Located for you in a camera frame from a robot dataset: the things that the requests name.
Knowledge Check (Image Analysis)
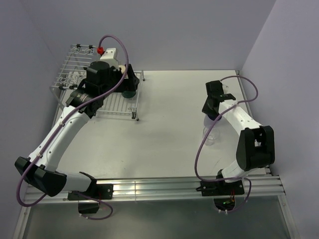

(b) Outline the dark green patterned mug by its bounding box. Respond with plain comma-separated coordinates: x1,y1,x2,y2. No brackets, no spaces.
122,91,136,99

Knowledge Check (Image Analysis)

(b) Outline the cream steel cup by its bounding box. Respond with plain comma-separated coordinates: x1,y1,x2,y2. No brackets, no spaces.
119,65,128,79

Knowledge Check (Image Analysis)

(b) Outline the purple plastic cup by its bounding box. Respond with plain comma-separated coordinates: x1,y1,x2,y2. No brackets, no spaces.
203,115,215,128

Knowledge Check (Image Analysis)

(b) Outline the clear glass cup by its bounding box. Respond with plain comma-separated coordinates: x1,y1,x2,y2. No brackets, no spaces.
203,127,220,146

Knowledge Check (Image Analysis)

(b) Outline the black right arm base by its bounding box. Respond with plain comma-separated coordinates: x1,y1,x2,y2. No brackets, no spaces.
196,181,245,211

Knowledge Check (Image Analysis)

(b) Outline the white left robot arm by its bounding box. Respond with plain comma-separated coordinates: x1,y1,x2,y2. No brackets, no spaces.
14,61,139,199

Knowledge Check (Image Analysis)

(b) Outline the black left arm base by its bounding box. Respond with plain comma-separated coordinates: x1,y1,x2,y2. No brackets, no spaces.
66,172,114,220

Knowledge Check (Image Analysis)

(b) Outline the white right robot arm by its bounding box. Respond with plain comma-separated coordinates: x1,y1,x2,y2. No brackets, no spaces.
202,81,275,194

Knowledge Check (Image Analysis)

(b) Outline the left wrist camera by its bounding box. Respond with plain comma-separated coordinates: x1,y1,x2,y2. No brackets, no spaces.
97,47,119,70

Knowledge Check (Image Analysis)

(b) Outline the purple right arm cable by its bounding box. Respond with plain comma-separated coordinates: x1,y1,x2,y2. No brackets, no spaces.
194,75,259,213

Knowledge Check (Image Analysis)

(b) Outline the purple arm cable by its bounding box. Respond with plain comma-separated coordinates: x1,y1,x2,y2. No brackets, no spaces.
16,35,130,221
194,75,259,213

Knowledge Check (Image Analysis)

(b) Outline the white wire dish rack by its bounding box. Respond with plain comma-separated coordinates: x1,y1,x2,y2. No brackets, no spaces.
49,44,145,120

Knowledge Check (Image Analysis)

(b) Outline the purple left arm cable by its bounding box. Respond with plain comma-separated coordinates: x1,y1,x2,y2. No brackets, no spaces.
16,35,130,221

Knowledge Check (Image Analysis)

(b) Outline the aluminium mounting rail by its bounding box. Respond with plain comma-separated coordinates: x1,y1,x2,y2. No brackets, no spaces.
13,173,300,239

